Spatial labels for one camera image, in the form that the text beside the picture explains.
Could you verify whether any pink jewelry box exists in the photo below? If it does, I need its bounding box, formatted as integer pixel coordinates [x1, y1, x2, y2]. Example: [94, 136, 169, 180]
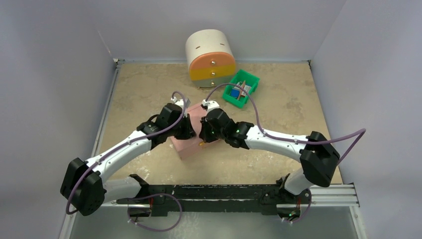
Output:
[170, 103, 219, 160]

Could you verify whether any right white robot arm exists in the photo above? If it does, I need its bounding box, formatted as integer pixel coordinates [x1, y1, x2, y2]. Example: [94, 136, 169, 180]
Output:
[199, 109, 340, 203]

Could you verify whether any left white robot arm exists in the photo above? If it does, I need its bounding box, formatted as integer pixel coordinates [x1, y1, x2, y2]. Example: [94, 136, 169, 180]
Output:
[60, 98, 196, 216]

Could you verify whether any blue box in bin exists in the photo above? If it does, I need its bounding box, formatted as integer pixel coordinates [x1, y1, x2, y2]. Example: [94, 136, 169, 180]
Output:
[230, 89, 240, 99]

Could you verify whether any red white small box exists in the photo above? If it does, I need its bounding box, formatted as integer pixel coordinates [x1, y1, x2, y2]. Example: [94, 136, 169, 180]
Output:
[241, 85, 251, 97]

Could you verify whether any green plastic bin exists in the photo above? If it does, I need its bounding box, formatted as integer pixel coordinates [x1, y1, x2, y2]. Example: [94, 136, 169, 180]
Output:
[222, 70, 260, 109]

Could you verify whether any cream orange drawer cabinet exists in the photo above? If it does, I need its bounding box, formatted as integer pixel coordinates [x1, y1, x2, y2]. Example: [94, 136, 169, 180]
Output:
[185, 29, 236, 88]

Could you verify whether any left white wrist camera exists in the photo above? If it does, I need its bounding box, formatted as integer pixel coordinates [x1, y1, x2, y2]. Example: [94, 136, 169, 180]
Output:
[171, 96, 191, 118]

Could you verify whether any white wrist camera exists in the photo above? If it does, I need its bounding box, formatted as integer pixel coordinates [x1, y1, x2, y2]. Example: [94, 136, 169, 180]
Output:
[201, 100, 220, 112]
[171, 96, 191, 118]

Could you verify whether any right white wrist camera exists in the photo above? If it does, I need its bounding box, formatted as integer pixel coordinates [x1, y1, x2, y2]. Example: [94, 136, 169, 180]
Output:
[201, 100, 220, 112]

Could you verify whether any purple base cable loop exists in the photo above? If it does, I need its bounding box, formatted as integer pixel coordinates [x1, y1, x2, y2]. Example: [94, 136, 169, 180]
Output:
[126, 194, 184, 234]

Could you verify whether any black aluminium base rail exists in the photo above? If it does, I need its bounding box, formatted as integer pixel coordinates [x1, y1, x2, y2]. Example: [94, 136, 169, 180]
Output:
[103, 184, 359, 221]

